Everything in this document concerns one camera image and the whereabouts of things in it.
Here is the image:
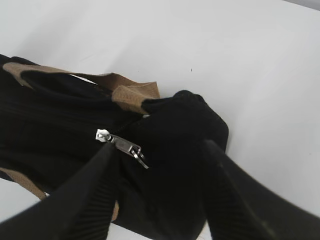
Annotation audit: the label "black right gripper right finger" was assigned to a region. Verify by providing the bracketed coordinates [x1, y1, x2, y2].
[203, 140, 320, 240]

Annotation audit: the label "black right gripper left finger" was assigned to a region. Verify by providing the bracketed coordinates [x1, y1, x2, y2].
[0, 143, 118, 240]

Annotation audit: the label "metal zipper pull with ring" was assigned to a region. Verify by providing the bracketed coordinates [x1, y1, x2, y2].
[95, 129, 149, 169]

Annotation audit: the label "black tote bag tan handles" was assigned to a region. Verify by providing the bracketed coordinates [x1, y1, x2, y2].
[0, 55, 229, 240]

